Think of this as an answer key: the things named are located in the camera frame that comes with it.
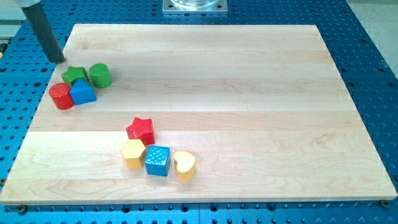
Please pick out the red cylinder block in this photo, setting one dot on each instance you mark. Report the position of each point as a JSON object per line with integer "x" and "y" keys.
{"x": 60, "y": 95}

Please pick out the blue triangle block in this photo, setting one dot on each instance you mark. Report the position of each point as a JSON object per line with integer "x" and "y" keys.
{"x": 81, "y": 92}

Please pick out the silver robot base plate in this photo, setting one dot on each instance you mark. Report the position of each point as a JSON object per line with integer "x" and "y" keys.
{"x": 186, "y": 6}

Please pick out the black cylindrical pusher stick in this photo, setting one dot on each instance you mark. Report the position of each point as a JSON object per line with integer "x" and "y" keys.
{"x": 39, "y": 23}

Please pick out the board clamp screw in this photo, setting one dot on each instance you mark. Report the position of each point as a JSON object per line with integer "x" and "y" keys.
{"x": 384, "y": 204}
{"x": 21, "y": 209}

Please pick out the green cylinder block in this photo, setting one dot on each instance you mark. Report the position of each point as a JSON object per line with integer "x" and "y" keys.
{"x": 100, "y": 75}

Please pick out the left board clamp screw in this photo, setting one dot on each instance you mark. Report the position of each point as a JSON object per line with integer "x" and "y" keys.
{"x": 21, "y": 209}

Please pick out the yellow hexagon block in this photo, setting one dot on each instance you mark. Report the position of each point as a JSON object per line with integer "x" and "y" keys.
{"x": 133, "y": 152}

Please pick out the yellow heart block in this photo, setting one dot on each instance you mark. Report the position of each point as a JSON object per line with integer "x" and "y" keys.
{"x": 184, "y": 165}

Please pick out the green star block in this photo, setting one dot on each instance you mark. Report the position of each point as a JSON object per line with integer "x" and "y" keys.
{"x": 73, "y": 74}

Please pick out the blue cube block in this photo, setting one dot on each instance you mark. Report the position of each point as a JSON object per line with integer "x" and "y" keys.
{"x": 157, "y": 161}

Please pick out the light wooden board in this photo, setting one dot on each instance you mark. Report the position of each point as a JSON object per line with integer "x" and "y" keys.
{"x": 263, "y": 109}

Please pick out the red star block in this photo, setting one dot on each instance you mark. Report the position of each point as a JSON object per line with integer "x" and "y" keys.
{"x": 141, "y": 129}

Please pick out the right board clamp screw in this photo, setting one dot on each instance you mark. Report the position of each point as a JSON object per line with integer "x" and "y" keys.
{"x": 384, "y": 204}

